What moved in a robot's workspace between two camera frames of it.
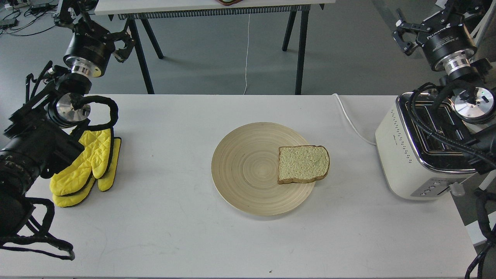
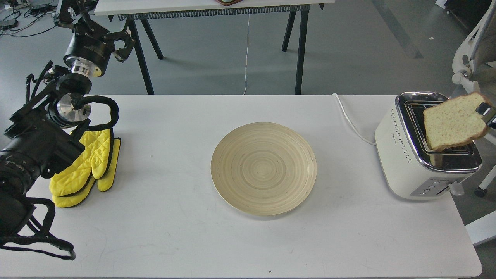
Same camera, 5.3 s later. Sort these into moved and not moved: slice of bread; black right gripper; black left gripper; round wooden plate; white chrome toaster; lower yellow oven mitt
Moved: slice of bread; black right gripper
Not moved: black left gripper; white chrome toaster; lower yellow oven mitt; round wooden plate
